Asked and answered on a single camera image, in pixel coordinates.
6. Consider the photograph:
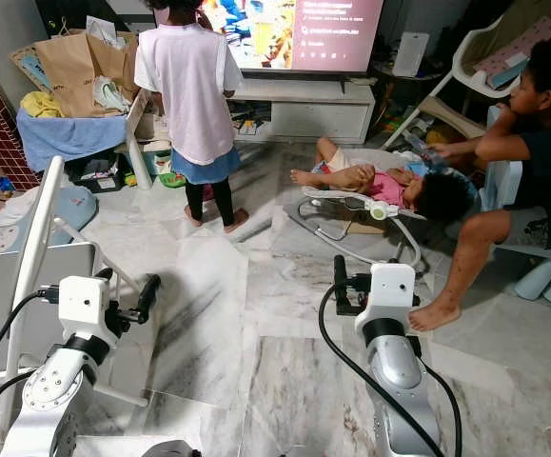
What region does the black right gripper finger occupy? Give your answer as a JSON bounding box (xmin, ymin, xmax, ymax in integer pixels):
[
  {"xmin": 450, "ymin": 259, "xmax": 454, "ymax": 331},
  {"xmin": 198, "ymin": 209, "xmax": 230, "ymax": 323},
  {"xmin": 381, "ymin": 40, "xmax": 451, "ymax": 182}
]
[{"xmin": 332, "ymin": 254, "xmax": 353, "ymax": 311}]

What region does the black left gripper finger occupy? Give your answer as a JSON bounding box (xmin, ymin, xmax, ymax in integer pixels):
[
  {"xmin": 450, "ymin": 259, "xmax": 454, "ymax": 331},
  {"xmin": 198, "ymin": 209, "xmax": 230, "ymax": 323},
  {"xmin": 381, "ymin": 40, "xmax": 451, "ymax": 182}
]
[{"xmin": 134, "ymin": 274, "xmax": 161, "ymax": 323}]

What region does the clear baby bottle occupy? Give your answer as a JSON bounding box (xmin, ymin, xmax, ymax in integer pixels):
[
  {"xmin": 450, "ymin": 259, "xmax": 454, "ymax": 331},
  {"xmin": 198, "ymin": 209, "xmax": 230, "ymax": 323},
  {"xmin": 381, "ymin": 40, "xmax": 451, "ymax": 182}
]
[{"xmin": 403, "ymin": 131, "xmax": 449, "ymax": 172}]

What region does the white baby bouncer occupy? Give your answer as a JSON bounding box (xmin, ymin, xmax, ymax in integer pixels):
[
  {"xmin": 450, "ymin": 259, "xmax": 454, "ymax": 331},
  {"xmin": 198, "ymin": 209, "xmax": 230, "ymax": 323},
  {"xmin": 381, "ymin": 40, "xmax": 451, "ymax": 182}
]
[{"xmin": 285, "ymin": 148, "xmax": 481, "ymax": 269}]

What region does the baby in pink top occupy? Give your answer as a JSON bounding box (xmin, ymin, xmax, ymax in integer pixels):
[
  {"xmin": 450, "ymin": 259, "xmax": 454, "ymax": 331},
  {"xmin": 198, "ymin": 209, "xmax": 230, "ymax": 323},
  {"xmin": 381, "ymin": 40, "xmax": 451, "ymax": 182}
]
[{"xmin": 289, "ymin": 138, "xmax": 478, "ymax": 226}]

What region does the grey white folding chair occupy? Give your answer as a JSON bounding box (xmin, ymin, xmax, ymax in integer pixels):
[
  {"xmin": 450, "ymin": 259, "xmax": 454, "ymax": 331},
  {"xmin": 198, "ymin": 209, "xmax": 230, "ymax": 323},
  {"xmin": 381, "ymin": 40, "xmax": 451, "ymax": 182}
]
[{"xmin": 0, "ymin": 155, "xmax": 124, "ymax": 401}]

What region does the white television stand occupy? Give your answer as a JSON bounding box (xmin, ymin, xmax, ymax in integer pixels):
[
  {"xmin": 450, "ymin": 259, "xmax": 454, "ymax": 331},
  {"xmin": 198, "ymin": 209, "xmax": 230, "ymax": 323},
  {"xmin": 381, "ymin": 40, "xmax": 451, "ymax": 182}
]
[{"xmin": 227, "ymin": 76, "xmax": 376, "ymax": 146}]

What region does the blue cloth cover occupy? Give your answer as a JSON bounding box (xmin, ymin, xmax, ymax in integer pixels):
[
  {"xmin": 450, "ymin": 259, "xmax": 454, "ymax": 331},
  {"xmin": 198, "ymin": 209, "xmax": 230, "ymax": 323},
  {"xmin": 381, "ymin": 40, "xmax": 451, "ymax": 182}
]
[{"xmin": 16, "ymin": 107, "xmax": 131, "ymax": 173}]

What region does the light blue plastic chair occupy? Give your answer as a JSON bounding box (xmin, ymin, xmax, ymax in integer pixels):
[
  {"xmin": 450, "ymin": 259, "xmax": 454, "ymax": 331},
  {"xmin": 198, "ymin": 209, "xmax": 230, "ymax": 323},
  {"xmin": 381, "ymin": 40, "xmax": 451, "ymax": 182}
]
[{"xmin": 484, "ymin": 105, "xmax": 551, "ymax": 306}]

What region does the child in white shirt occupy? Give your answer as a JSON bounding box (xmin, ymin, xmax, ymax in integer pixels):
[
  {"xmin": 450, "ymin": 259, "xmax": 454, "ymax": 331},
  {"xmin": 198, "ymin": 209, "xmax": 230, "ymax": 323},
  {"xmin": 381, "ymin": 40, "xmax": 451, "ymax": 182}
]
[{"xmin": 134, "ymin": 0, "xmax": 247, "ymax": 235}]

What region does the yellow cloth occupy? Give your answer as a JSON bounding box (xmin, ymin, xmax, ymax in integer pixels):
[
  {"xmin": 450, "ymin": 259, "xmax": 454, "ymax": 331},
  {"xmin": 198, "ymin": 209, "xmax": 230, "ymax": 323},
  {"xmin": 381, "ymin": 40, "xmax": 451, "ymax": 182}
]
[{"xmin": 20, "ymin": 90, "xmax": 64, "ymax": 120}]

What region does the white router box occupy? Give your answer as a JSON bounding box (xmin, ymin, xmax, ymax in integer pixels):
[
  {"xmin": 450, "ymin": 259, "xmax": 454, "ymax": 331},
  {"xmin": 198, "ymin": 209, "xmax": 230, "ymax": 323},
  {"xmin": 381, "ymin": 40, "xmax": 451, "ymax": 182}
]
[{"xmin": 392, "ymin": 31, "xmax": 430, "ymax": 78}]

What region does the brown paper bag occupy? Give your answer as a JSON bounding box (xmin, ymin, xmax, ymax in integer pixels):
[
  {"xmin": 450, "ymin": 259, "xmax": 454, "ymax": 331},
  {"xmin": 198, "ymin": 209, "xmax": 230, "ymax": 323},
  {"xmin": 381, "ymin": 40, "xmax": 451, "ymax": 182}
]
[{"xmin": 35, "ymin": 29, "xmax": 138, "ymax": 120}]

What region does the flat screen television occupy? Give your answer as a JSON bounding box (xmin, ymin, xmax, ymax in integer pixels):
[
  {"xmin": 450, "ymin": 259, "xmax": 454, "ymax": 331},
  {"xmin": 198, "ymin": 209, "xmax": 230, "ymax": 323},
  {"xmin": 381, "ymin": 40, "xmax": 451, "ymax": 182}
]
[{"xmin": 151, "ymin": 0, "xmax": 385, "ymax": 77}]

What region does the white plastic chair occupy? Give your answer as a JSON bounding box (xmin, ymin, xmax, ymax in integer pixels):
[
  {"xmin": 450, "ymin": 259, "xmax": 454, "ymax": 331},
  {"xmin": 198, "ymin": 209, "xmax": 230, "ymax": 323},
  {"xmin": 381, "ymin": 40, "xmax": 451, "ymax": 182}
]
[{"xmin": 384, "ymin": 14, "xmax": 551, "ymax": 153}]

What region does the pink cushion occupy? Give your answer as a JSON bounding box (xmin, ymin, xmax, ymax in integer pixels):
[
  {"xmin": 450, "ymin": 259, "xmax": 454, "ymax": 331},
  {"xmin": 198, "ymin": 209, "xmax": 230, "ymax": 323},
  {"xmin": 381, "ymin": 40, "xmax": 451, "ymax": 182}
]
[{"xmin": 473, "ymin": 14, "xmax": 551, "ymax": 87}]

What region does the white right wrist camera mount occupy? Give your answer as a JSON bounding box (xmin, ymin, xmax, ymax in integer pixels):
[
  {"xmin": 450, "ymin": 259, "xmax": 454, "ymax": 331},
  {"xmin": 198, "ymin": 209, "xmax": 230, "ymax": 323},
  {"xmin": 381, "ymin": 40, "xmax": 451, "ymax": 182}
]
[{"xmin": 354, "ymin": 263, "xmax": 417, "ymax": 331}]

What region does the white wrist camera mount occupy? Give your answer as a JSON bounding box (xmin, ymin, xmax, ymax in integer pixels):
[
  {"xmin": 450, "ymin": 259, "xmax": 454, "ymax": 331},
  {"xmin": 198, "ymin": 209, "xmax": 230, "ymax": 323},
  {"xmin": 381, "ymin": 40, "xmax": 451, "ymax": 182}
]
[
  {"xmin": 59, "ymin": 276, "xmax": 111, "ymax": 348},
  {"xmin": 354, "ymin": 263, "xmax": 417, "ymax": 331}
]

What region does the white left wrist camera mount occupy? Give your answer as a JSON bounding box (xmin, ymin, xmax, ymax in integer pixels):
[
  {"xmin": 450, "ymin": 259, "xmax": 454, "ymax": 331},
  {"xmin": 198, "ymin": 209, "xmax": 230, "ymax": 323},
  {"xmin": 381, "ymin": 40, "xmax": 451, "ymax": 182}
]
[{"xmin": 59, "ymin": 276, "xmax": 111, "ymax": 348}]

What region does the long black left arm cable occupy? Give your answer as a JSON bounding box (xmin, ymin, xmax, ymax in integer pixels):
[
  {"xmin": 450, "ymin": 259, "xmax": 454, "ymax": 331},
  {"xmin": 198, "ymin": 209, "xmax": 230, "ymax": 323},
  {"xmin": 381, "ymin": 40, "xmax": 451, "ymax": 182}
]
[{"xmin": 0, "ymin": 286, "xmax": 64, "ymax": 391}]

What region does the short black right arm cable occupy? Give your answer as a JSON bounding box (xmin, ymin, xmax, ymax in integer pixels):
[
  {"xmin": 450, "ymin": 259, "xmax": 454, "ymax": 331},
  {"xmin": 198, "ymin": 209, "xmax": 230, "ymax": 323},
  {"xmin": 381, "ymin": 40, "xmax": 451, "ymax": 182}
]
[{"xmin": 418, "ymin": 357, "xmax": 464, "ymax": 457}]

